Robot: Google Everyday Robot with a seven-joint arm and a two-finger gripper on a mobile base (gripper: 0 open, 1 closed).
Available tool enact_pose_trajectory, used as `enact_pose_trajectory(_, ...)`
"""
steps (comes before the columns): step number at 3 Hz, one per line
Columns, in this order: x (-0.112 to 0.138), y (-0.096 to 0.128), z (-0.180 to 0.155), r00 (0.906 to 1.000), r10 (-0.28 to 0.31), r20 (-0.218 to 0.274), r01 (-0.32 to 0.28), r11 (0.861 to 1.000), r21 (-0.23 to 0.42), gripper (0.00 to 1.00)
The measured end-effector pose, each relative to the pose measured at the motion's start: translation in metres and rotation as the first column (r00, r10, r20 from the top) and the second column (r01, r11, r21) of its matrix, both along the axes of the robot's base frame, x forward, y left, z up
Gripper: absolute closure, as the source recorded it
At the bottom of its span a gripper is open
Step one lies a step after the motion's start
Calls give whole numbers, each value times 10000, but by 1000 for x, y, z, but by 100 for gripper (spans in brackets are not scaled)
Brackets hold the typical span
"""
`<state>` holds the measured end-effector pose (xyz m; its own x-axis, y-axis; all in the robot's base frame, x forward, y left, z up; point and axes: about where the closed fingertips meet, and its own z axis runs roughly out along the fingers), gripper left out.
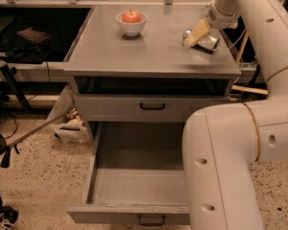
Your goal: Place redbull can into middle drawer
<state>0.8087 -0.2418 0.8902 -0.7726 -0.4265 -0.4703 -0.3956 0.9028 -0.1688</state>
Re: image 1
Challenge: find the white ceramic bowl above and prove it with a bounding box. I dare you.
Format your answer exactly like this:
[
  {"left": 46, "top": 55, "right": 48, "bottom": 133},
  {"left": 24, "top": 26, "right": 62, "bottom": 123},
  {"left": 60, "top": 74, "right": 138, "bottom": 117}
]
[{"left": 116, "top": 11, "right": 147, "bottom": 36}]

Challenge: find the red apple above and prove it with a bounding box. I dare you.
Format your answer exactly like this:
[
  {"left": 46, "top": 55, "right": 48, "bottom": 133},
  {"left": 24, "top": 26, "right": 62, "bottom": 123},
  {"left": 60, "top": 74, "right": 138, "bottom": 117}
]
[{"left": 122, "top": 11, "right": 141, "bottom": 23}]

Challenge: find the grey drawer cabinet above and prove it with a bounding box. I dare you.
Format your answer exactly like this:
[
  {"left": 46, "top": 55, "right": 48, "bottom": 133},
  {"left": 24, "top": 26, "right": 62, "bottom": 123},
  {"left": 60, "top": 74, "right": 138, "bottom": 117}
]
[{"left": 64, "top": 4, "right": 241, "bottom": 136}]

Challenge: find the closed grey upper drawer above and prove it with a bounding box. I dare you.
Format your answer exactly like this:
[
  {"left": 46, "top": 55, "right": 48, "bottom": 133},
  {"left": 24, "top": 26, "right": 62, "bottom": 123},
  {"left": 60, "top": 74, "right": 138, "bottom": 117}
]
[{"left": 74, "top": 94, "right": 230, "bottom": 123}]

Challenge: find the grabber reacher stick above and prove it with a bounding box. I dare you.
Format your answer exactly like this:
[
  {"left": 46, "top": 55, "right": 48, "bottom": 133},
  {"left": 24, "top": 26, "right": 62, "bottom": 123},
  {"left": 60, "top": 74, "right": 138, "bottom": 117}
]
[{"left": 0, "top": 113, "right": 65, "bottom": 169}]

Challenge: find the black drawer handle upper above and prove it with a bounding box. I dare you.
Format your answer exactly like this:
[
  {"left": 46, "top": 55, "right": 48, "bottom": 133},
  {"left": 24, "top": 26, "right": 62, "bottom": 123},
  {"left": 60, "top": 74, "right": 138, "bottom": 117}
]
[{"left": 139, "top": 103, "right": 166, "bottom": 111}]

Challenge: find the open grey lower drawer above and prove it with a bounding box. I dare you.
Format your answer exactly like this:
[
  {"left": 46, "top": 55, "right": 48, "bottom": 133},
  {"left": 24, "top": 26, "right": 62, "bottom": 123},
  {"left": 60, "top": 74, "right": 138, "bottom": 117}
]
[{"left": 68, "top": 122, "right": 190, "bottom": 225}]

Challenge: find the black drawer handle lower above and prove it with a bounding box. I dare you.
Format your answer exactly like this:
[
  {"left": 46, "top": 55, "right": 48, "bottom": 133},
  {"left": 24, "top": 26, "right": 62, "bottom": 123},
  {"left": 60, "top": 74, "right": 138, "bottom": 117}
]
[{"left": 137, "top": 215, "right": 166, "bottom": 227}]

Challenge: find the black drawer handle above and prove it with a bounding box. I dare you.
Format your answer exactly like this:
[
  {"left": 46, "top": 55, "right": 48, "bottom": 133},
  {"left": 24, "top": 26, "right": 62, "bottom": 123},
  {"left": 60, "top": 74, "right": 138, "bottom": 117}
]
[
  {"left": 137, "top": 215, "right": 166, "bottom": 227},
  {"left": 139, "top": 103, "right": 166, "bottom": 111}
]

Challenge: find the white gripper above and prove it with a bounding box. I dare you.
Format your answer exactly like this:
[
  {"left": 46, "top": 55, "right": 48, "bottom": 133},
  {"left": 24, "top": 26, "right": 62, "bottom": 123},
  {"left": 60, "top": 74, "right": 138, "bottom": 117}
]
[{"left": 183, "top": 0, "right": 240, "bottom": 48}]

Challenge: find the wooden easel frame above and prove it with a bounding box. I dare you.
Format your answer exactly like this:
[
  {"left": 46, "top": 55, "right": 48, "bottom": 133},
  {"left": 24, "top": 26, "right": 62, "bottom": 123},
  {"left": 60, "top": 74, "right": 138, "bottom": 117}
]
[{"left": 231, "top": 30, "right": 268, "bottom": 96}]

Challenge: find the white plastic bag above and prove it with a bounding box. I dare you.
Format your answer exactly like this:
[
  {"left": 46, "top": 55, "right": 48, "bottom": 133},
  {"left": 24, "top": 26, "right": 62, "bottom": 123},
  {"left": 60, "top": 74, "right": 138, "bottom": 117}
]
[{"left": 46, "top": 84, "right": 89, "bottom": 144}]

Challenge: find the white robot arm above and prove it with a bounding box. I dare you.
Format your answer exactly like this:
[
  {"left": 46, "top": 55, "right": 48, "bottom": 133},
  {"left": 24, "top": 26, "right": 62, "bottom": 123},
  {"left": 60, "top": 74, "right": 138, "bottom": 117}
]
[{"left": 182, "top": 0, "right": 288, "bottom": 230}]

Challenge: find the brown book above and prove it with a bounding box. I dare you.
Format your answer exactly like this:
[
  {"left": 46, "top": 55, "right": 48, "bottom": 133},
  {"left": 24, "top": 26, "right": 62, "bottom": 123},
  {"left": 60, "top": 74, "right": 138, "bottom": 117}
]
[{"left": 17, "top": 27, "right": 51, "bottom": 44}]

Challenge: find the dark sneaker shoe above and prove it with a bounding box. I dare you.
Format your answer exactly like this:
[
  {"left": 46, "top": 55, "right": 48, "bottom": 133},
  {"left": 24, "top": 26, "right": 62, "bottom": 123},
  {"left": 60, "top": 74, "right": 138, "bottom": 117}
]
[{"left": 0, "top": 206, "right": 18, "bottom": 230}]

